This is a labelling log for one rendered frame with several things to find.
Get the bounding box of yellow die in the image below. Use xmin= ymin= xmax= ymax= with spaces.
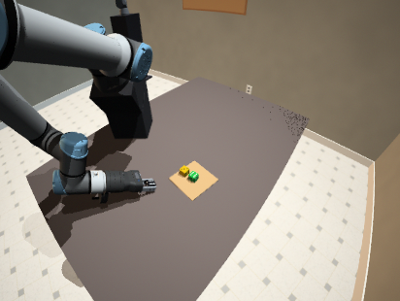
xmin=180 ymin=166 xmax=189 ymax=177

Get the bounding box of green die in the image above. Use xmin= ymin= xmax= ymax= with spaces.
xmin=188 ymin=171 xmax=199 ymax=183

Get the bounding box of peach flat mat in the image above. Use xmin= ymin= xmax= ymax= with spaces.
xmin=169 ymin=160 xmax=218 ymax=201

